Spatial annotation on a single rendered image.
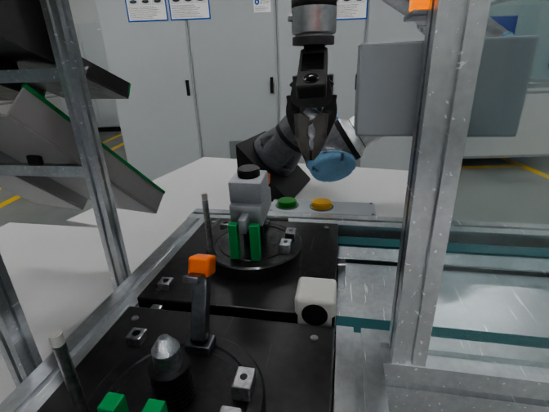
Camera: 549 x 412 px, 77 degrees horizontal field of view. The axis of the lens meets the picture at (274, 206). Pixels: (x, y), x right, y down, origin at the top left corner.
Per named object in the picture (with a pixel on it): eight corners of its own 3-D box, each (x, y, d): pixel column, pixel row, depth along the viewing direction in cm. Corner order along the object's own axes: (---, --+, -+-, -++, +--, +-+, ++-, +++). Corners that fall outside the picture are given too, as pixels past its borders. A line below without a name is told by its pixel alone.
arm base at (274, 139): (264, 134, 113) (283, 112, 108) (296, 166, 114) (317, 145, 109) (247, 146, 100) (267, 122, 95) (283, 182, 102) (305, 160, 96)
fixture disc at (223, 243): (224, 230, 58) (223, 219, 57) (306, 235, 56) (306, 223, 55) (190, 277, 45) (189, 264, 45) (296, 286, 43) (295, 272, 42)
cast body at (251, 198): (243, 203, 51) (238, 158, 48) (271, 204, 51) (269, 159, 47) (226, 233, 44) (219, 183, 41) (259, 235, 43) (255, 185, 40)
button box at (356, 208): (274, 223, 76) (273, 197, 74) (372, 228, 72) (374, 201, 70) (268, 238, 70) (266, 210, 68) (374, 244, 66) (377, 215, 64)
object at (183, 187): (204, 163, 154) (204, 156, 152) (421, 179, 123) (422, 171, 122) (69, 230, 94) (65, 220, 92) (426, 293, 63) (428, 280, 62)
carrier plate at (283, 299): (208, 226, 64) (207, 216, 64) (338, 233, 60) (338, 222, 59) (139, 311, 43) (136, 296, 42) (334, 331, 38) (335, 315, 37)
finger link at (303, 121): (313, 154, 70) (314, 107, 66) (310, 162, 64) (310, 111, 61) (297, 154, 70) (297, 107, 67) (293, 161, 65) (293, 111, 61)
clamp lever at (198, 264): (194, 333, 32) (196, 253, 32) (214, 336, 32) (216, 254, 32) (176, 350, 29) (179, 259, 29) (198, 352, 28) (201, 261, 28)
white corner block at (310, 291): (299, 302, 43) (298, 275, 42) (336, 305, 42) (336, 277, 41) (294, 328, 39) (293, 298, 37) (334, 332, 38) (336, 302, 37)
